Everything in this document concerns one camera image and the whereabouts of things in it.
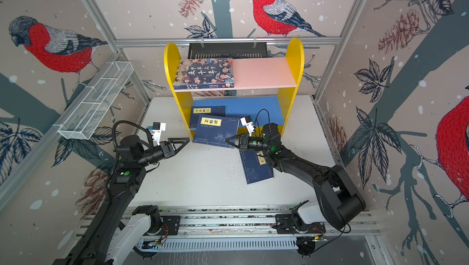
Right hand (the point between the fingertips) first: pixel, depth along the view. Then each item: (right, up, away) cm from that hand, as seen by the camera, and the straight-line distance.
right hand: (226, 144), depth 74 cm
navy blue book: (-5, +5, +2) cm, 8 cm away
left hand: (-16, +1, -4) cm, 16 cm away
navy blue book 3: (+14, -14, +16) cm, 25 cm away
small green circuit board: (-29, -39, -3) cm, 49 cm away
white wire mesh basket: (-57, +16, +2) cm, 59 cm away
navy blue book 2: (-8, +14, +21) cm, 27 cm away
